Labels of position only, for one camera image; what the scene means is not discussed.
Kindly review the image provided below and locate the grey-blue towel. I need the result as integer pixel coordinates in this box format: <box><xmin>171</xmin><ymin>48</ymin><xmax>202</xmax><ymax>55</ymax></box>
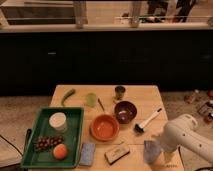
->
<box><xmin>143</xmin><ymin>140</ymin><xmax>161</xmax><ymax>164</ymax></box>

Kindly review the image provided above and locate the purple bowl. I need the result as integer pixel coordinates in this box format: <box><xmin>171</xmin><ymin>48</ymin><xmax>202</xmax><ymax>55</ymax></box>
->
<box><xmin>114</xmin><ymin>101</ymin><xmax>137</xmax><ymax>124</ymax></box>

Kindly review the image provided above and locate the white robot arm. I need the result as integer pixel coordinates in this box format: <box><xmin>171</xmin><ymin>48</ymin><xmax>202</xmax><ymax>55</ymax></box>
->
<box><xmin>159</xmin><ymin>114</ymin><xmax>213</xmax><ymax>164</ymax></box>

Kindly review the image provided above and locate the orange bowl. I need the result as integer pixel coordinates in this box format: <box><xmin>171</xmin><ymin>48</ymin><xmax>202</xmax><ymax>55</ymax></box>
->
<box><xmin>90</xmin><ymin>114</ymin><xmax>120</xmax><ymax>141</ymax></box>

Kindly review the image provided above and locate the wooden block eraser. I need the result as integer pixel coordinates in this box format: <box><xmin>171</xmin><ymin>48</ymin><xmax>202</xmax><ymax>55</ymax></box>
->
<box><xmin>104</xmin><ymin>143</ymin><xmax>130</xmax><ymax>165</ymax></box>

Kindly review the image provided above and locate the blue sponge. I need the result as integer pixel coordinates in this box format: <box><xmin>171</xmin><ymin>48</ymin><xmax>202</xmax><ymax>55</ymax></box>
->
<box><xmin>79</xmin><ymin>143</ymin><xmax>96</xmax><ymax>166</ymax></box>

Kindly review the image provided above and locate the small metal cup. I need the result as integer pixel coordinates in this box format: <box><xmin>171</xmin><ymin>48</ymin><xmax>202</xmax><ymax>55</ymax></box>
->
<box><xmin>115</xmin><ymin>85</ymin><xmax>126</xmax><ymax>100</ymax></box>

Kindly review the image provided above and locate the light green cup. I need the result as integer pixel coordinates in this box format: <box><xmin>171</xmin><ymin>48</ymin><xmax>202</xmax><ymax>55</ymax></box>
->
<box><xmin>86</xmin><ymin>93</ymin><xmax>97</xmax><ymax>107</ymax></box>

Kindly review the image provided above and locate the orange fruit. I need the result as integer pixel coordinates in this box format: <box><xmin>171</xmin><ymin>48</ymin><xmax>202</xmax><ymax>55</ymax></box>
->
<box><xmin>53</xmin><ymin>144</ymin><xmax>68</xmax><ymax>160</ymax></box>

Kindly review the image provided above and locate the green plastic tray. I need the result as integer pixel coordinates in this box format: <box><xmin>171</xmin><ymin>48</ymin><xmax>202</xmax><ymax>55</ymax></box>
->
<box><xmin>21</xmin><ymin>107</ymin><xmax>84</xmax><ymax>169</ymax></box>

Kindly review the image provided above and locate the white round container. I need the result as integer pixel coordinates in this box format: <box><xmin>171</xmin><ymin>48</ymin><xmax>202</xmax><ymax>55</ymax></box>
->
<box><xmin>49</xmin><ymin>112</ymin><xmax>67</xmax><ymax>132</ymax></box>

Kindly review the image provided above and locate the green chili pepper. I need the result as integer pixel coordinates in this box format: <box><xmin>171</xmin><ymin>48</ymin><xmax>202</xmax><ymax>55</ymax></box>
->
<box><xmin>61</xmin><ymin>89</ymin><xmax>76</xmax><ymax>107</ymax></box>

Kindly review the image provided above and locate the bunch of dark grapes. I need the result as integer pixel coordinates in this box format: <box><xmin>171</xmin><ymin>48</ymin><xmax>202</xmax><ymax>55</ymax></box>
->
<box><xmin>34</xmin><ymin>136</ymin><xmax>64</xmax><ymax>152</ymax></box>

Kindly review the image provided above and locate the black cable right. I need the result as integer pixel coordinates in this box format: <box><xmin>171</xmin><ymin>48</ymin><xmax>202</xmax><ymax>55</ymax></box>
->
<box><xmin>178</xmin><ymin>146</ymin><xmax>213</xmax><ymax>171</ymax></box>

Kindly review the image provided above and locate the wooden handled spoon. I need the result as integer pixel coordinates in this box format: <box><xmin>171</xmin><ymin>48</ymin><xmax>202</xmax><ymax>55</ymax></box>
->
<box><xmin>98</xmin><ymin>98</ymin><xmax>105</xmax><ymax>113</ymax></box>

